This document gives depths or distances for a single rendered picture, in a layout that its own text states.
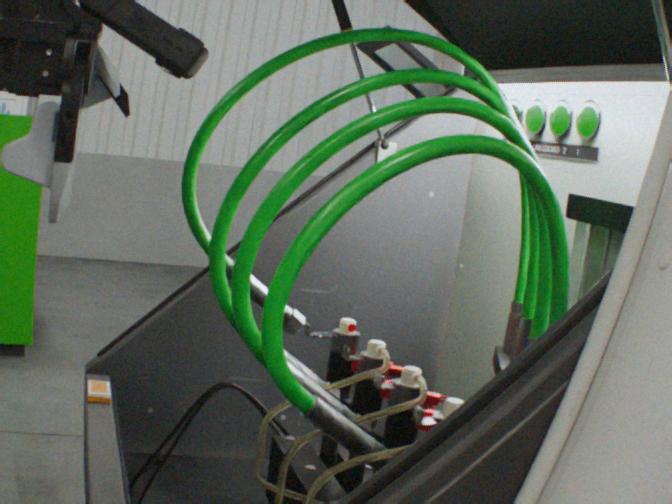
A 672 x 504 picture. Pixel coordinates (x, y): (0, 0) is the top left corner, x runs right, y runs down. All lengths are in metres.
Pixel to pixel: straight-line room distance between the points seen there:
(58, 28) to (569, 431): 0.44
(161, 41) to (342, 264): 0.60
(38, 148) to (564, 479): 0.42
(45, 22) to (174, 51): 0.10
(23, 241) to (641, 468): 3.72
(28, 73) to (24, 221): 3.40
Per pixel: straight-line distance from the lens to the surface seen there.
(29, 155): 0.56
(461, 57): 0.78
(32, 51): 0.55
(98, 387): 0.97
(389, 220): 1.10
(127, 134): 7.19
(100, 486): 0.74
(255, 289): 0.72
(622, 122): 0.86
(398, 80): 0.66
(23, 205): 3.92
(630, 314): 0.43
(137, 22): 0.56
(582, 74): 0.88
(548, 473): 0.46
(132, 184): 7.18
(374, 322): 1.12
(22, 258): 3.97
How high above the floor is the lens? 1.30
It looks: 8 degrees down
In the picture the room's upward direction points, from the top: 8 degrees clockwise
